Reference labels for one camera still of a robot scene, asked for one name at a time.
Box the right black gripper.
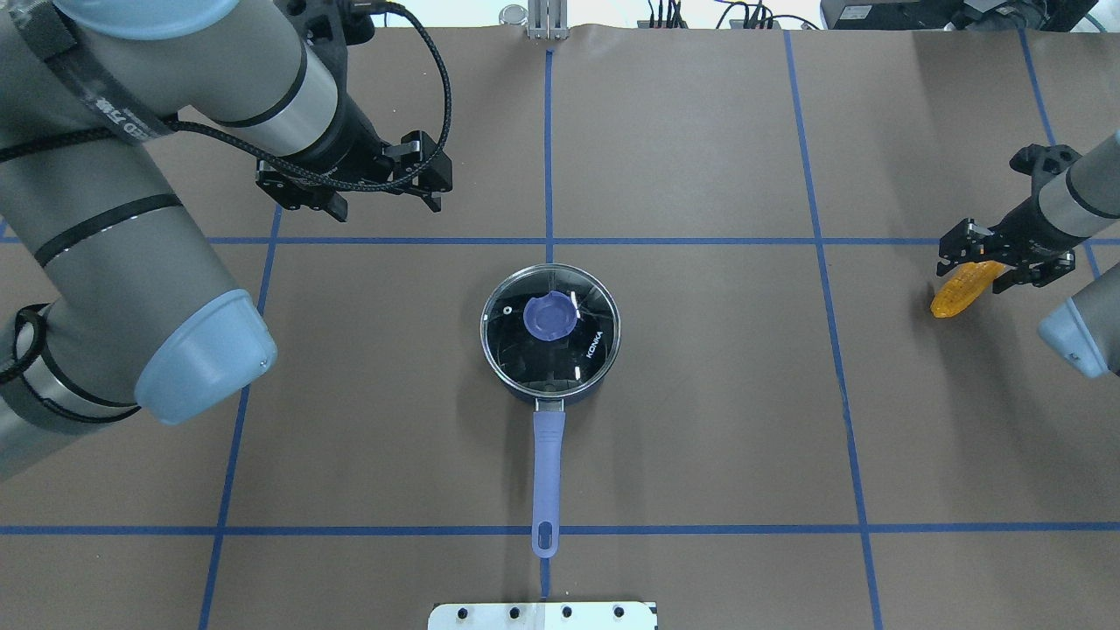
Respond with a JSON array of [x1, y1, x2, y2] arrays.
[[936, 219, 1077, 295]]

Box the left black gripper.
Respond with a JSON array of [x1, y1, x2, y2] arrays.
[[255, 130, 452, 222]]

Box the yellow plastic corn cob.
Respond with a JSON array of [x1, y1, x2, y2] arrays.
[[928, 262, 1005, 319]]

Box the glass pot lid blue knob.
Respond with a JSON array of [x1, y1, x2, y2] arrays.
[[480, 265, 620, 396]]

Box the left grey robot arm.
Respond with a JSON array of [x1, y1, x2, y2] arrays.
[[3, 1, 452, 480]]

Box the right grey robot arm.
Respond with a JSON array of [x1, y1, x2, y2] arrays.
[[936, 131, 1119, 379]]

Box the white metal mounting plate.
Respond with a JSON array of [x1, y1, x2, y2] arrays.
[[427, 601, 659, 629]]

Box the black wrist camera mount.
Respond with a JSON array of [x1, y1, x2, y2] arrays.
[[1009, 143, 1082, 197]]

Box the dark pot with blue handle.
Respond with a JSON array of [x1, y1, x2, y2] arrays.
[[480, 265, 620, 559]]

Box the silver metal bracket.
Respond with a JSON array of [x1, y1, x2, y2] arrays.
[[525, 0, 571, 41]]

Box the black devices with cables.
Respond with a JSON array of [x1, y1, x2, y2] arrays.
[[819, 1, 1096, 33]]

